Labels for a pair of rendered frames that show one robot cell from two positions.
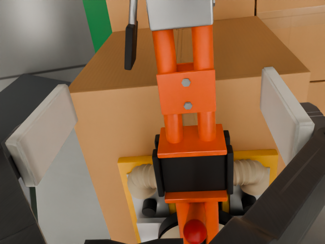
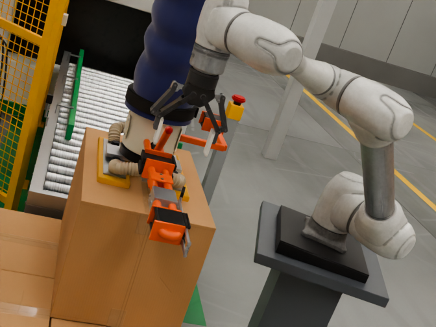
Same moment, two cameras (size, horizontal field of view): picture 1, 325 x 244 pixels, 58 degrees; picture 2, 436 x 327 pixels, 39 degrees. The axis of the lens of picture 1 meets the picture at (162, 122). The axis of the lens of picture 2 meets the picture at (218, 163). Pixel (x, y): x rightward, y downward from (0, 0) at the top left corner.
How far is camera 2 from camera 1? 1.44 m
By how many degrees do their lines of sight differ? 39
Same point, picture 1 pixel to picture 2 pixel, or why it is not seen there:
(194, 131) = not seen: hidden behind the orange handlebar
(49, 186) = not seen: hidden behind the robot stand
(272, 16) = (36, 314)
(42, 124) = (209, 139)
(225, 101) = (126, 203)
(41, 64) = not seen: outside the picture
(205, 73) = (154, 178)
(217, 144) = (148, 163)
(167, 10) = (169, 191)
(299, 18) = (12, 307)
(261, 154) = (106, 180)
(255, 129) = (109, 191)
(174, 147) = (167, 166)
